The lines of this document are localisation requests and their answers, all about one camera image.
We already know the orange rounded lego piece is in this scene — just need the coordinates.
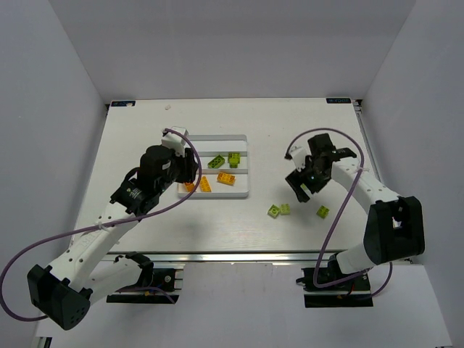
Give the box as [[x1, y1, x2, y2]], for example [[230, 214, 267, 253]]
[[184, 183, 195, 192]]

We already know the yellow lego brick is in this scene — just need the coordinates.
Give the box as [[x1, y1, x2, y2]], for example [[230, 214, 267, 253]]
[[199, 176, 212, 193]]

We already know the lime long lego brick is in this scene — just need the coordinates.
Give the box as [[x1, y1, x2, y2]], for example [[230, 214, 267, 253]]
[[207, 154, 225, 169]]

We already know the orange lego brick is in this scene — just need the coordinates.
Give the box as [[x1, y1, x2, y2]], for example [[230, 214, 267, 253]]
[[217, 171, 236, 186]]

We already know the lime square lego brick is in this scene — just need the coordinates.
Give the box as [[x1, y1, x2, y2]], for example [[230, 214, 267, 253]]
[[228, 152, 241, 169]]

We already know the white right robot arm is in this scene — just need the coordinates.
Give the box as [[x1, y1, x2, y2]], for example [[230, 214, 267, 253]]
[[285, 128, 426, 289]]

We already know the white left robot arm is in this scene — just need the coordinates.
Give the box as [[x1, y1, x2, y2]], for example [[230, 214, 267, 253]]
[[27, 145, 198, 331]]

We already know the lime lego brick far right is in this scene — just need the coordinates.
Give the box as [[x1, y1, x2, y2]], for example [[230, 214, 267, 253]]
[[316, 205, 330, 219]]

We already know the lime small lego brick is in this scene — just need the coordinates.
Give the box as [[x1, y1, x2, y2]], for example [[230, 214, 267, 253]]
[[280, 204, 291, 215]]

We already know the lime round-stud lego brick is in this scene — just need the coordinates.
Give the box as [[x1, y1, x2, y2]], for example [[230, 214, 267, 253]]
[[268, 204, 281, 218]]

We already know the white three-compartment tray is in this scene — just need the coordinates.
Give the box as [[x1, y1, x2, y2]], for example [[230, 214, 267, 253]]
[[188, 134, 250, 199]]

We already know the blue right corner label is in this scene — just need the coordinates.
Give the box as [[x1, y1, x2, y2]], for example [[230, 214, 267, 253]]
[[326, 97, 352, 104]]

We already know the blue corner label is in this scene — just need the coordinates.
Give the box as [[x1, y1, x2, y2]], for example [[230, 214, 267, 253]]
[[326, 97, 352, 104], [110, 100, 136, 107]]

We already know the blue left corner label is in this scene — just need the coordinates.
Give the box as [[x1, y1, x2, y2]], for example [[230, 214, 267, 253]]
[[110, 100, 136, 107]]

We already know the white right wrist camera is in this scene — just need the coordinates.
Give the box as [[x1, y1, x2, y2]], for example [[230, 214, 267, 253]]
[[284, 146, 308, 172]]

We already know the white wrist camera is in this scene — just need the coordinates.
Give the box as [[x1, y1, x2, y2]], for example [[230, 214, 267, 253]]
[[284, 146, 308, 172], [161, 126, 189, 153]]

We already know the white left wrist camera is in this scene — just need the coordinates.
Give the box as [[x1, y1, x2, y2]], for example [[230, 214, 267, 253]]
[[161, 126, 189, 153]]

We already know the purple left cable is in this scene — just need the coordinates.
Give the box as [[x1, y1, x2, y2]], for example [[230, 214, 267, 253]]
[[0, 126, 202, 323]]

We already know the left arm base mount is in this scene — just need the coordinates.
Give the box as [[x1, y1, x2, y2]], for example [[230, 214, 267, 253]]
[[106, 252, 183, 305]]

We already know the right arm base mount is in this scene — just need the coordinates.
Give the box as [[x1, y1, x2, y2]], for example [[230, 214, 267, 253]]
[[295, 268, 373, 308]]

